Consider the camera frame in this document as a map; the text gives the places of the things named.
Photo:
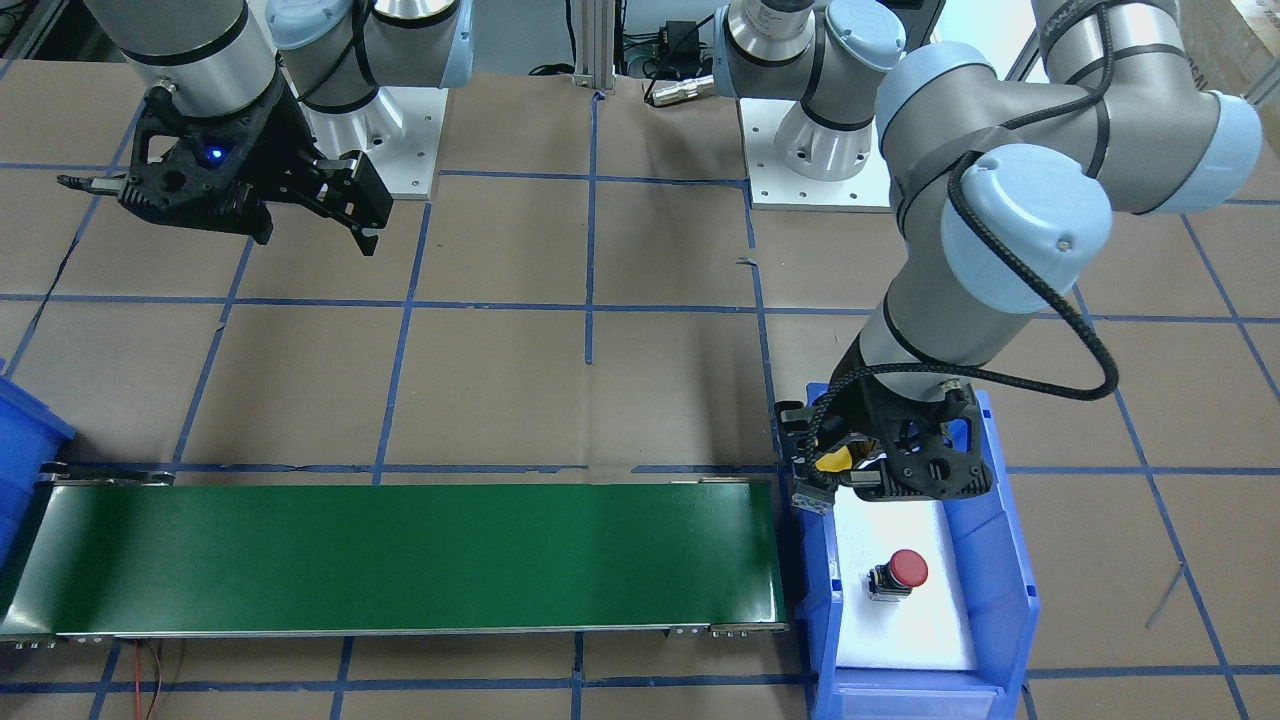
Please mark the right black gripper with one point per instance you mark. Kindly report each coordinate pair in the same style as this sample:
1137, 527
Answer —
283, 150

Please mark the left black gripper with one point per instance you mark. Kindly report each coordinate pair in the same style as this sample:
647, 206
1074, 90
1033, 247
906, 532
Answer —
806, 487

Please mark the yellow push button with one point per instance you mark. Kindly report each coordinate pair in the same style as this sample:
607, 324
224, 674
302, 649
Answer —
835, 462

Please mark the red push button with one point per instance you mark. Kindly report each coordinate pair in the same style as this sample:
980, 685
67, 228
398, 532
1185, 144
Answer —
895, 579

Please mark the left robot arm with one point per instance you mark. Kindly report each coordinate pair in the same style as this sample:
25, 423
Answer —
1003, 191

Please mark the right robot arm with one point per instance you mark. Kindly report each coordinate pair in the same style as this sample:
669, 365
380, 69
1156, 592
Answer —
334, 55

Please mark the white foam pad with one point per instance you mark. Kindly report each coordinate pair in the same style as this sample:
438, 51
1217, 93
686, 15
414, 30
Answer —
929, 629

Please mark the blue bin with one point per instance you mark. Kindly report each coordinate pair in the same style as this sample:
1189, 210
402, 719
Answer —
31, 435
1001, 598

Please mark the black power adapter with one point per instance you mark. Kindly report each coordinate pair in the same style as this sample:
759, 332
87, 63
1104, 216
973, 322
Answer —
679, 40

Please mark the green conveyor belt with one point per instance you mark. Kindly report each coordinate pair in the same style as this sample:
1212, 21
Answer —
134, 562

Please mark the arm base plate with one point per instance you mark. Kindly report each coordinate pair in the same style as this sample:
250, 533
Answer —
400, 130
796, 165

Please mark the aluminium frame post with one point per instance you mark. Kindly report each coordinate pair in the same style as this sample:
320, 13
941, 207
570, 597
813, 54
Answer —
595, 29

